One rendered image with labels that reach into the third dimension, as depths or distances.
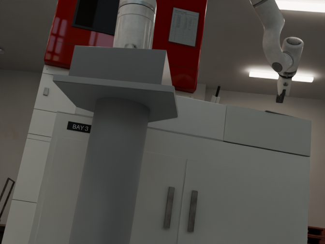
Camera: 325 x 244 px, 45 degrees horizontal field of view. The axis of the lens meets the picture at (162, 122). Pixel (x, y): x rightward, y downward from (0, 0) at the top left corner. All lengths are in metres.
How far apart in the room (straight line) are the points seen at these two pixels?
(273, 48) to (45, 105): 1.14
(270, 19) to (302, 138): 0.51
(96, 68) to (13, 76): 9.22
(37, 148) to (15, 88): 8.11
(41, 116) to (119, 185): 1.10
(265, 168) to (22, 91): 8.83
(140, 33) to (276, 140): 0.69
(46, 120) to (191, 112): 0.87
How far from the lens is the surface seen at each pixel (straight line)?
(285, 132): 1.58
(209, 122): 1.47
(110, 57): 1.08
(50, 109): 2.08
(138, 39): 1.18
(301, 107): 9.23
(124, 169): 1.05
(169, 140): 1.42
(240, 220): 1.46
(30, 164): 2.03
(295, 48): 1.74
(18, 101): 9.96
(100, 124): 1.08
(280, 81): 1.84
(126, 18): 1.22
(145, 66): 1.05
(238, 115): 1.52
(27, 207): 2.01
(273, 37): 1.71
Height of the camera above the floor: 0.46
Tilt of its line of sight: 16 degrees up
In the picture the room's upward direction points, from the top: 8 degrees clockwise
